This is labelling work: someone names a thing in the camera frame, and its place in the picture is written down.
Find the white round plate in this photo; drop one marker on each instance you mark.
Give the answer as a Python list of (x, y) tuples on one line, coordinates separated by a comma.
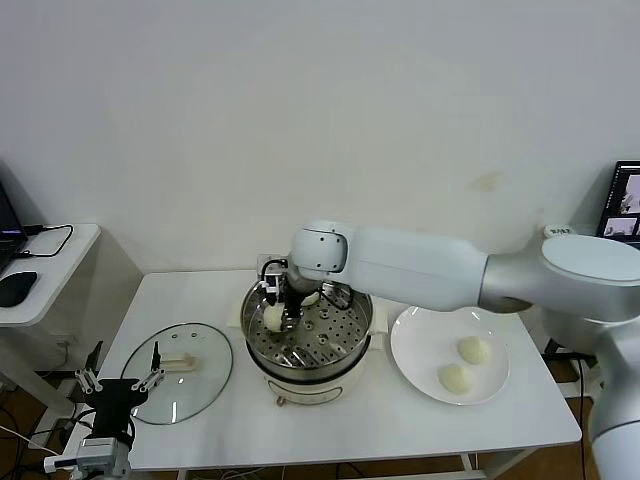
[(415, 360)]

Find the black computer mouse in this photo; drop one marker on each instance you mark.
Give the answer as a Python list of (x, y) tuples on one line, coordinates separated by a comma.
[(17, 289)]

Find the round glass pot lid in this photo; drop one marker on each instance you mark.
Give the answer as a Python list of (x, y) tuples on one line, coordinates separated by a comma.
[(185, 362)]

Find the grey laptop with dark screen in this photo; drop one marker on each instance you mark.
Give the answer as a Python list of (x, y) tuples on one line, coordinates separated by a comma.
[(625, 200)]

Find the stainless steel steamer basket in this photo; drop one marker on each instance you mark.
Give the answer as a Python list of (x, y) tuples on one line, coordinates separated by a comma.
[(340, 345)]

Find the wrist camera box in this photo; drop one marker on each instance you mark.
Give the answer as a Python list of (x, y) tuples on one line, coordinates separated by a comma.
[(272, 284), (100, 450)]

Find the white side desk with label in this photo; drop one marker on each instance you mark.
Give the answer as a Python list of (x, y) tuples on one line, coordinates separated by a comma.
[(582, 229)]

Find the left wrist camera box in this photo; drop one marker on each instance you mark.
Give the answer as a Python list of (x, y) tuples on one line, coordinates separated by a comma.
[(100, 450)]

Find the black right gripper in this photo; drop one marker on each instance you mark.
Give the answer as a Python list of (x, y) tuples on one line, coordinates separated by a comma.
[(294, 292)]

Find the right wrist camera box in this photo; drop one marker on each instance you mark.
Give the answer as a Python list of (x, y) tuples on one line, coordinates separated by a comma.
[(272, 284)]

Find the white side desk with mouse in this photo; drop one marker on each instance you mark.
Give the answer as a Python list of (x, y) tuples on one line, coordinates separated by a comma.
[(60, 270)]

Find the black laptop with pink windows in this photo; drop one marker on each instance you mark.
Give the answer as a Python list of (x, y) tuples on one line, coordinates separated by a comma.
[(7, 220)]

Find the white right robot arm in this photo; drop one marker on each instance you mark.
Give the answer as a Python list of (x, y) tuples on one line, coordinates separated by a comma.
[(415, 270)]

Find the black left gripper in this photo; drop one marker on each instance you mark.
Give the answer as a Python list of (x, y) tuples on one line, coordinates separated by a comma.
[(117, 400)]

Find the white steamed baozi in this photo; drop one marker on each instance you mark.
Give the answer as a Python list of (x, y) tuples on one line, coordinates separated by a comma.
[(311, 299), (456, 379), (272, 317), (475, 350)]

